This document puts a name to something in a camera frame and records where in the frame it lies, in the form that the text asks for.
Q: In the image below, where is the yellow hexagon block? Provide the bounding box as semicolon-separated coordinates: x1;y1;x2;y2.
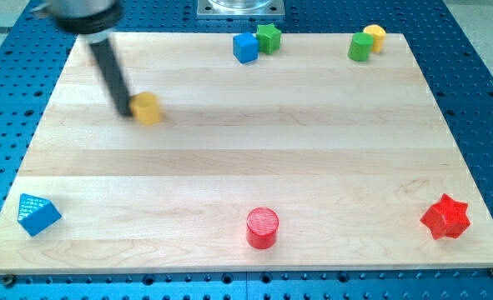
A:
129;92;163;125

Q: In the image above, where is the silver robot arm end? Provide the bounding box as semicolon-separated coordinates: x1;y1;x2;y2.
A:
32;0;122;43

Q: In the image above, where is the blue cube block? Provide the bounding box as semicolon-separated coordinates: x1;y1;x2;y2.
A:
233;32;259;63

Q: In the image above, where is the red cylinder block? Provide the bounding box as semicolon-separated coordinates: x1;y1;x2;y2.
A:
246;207;279;249

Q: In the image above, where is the light wooden board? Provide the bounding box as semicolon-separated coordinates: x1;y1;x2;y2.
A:
0;32;493;274

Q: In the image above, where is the green star block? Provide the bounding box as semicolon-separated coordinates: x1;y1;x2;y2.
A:
255;23;282;54

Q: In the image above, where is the green cylinder block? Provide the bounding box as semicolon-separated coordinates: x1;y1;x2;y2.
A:
347;32;374;62

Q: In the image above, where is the black pusher rod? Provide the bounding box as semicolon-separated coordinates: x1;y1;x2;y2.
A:
89;37;133;117

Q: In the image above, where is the yellow cylinder block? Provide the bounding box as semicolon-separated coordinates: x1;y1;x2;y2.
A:
363;24;387;53

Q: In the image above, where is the red star block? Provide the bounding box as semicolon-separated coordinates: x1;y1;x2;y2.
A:
420;193;470;240

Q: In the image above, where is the blue triangular prism block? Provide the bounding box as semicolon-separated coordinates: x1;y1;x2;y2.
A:
18;193;62;237

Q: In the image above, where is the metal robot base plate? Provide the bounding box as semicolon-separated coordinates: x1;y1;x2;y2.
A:
195;0;285;20

